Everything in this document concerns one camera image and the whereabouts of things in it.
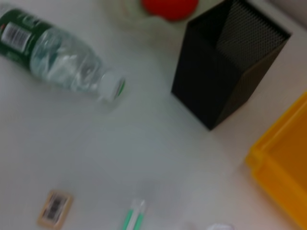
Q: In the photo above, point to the clear green-label water bottle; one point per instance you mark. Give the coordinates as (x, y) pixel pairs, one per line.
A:
(60, 55)

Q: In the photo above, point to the black mesh pen holder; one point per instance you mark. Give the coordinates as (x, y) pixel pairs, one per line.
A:
(211, 79)

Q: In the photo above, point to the pale green glass fruit plate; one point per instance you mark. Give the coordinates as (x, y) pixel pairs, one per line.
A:
(134, 14)

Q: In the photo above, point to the green pen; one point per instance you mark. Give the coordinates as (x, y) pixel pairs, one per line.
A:
(133, 218)

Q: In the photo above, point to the beige eraser with barcode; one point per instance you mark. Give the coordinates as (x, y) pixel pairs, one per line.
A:
(55, 208)

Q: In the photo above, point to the yellow plastic bin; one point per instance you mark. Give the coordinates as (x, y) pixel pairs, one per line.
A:
(285, 167)

